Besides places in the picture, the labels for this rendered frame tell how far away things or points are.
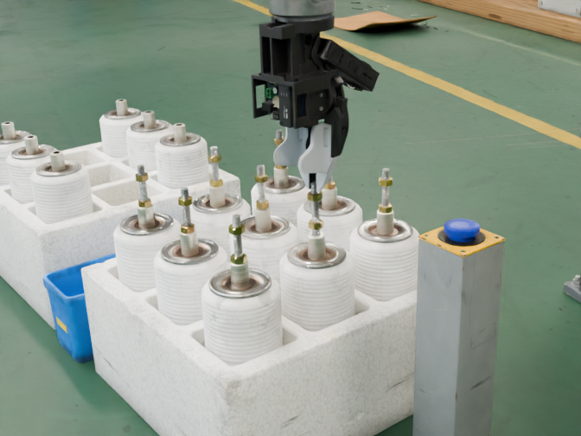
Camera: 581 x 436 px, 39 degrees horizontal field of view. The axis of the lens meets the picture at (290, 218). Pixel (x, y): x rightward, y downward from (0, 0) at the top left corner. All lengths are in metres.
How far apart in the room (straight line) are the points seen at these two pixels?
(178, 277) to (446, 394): 0.36
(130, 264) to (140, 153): 0.49
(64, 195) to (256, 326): 0.55
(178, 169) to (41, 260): 0.30
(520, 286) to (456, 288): 0.62
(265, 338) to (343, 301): 0.12
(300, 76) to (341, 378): 0.38
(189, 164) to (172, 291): 0.49
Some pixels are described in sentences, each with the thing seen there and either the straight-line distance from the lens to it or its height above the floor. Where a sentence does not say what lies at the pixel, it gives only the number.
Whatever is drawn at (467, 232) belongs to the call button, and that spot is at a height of 0.33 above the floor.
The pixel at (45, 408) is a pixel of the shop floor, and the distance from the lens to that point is 1.28.
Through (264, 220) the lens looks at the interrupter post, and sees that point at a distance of 1.13.
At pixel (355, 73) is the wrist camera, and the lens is 1.01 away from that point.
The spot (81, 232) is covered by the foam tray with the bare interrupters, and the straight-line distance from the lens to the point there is 1.42.
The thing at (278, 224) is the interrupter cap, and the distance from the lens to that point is 1.15.
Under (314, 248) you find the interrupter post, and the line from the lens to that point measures 1.05.
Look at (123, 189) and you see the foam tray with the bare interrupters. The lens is 1.58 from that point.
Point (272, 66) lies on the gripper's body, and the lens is 0.94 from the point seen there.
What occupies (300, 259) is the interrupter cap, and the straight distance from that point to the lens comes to 1.05.
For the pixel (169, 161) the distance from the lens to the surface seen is 1.52.
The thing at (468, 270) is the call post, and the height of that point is 0.29.
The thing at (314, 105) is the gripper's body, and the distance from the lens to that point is 0.95.
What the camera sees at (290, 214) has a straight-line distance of 1.27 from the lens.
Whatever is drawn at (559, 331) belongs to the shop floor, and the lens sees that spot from 1.43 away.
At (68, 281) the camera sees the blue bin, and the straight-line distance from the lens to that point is 1.41.
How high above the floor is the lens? 0.71
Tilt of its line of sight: 23 degrees down
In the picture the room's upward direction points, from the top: 2 degrees counter-clockwise
